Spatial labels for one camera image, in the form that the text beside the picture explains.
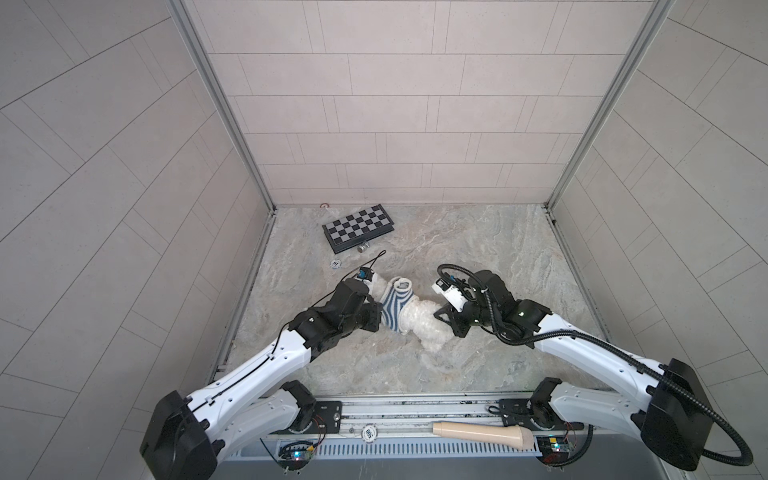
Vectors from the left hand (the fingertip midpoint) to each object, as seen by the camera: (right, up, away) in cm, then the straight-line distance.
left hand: (387, 306), depth 78 cm
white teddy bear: (+10, -3, -3) cm, 10 cm away
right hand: (+13, -3, -2) cm, 13 cm away
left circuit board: (-20, -29, -13) cm, 38 cm away
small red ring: (-27, +30, +42) cm, 58 cm away
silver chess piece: (-10, +14, +24) cm, 29 cm away
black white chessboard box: (-12, +20, +28) cm, 36 cm away
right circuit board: (+39, -31, -10) cm, 50 cm away
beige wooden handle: (+27, -26, -11) cm, 40 cm away
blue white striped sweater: (+3, +4, -1) cm, 5 cm away
